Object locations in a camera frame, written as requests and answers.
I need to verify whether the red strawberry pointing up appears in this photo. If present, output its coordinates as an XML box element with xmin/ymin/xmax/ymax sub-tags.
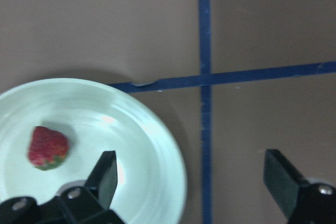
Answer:
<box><xmin>28</xmin><ymin>126</ymin><xmax>69</xmax><ymax>170</ymax></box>

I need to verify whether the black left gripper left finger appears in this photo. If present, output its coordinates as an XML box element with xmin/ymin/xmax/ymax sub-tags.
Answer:
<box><xmin>57</xmin><ymin>151</ymin><xmax>118</xmax><ymax>223</ymax></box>

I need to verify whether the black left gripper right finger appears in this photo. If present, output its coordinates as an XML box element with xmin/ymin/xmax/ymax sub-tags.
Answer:
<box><xmin>263</xmin><ymin>149</ymin><xmax>335</xmax><ymax>223</ymax></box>

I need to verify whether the light green plate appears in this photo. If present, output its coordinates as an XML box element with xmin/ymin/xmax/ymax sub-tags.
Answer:
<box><xmin>1</xmin><ymin>78</ymin><xmax>187</xmax><ymax>223</ymax></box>

